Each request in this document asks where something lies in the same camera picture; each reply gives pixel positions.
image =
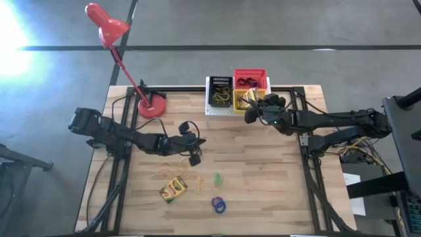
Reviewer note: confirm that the red desk lamp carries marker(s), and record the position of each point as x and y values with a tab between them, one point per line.
110	29

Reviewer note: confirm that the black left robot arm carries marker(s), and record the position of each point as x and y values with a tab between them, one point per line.
131	140

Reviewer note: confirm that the yellow plastic basket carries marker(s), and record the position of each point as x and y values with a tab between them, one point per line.
237	111

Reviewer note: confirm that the backlit keyboard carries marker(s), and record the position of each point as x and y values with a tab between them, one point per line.
413	210

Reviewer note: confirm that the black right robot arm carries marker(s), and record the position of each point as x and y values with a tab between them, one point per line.
329	118

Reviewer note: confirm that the black flat bar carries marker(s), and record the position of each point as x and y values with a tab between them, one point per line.
378	184

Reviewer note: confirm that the white perforated metal shelf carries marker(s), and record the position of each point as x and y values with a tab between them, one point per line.
217	111

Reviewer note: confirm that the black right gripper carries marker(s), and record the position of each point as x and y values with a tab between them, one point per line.
273	113

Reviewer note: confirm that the black plastic basket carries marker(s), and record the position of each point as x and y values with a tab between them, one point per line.
211	98

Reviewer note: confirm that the white paper sheet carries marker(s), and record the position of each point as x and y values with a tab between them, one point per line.
356	205

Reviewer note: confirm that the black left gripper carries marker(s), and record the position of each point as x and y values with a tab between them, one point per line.
181	145

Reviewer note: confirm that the dark grey monitor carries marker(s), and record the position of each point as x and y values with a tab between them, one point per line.
408	138

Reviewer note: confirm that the black aluminium table frame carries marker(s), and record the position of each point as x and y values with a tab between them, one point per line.
184	89

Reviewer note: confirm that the grey metal stand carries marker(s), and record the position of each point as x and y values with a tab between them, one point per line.
19	159

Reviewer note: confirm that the red plastic basket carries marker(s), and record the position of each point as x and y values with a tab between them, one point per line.
260	74

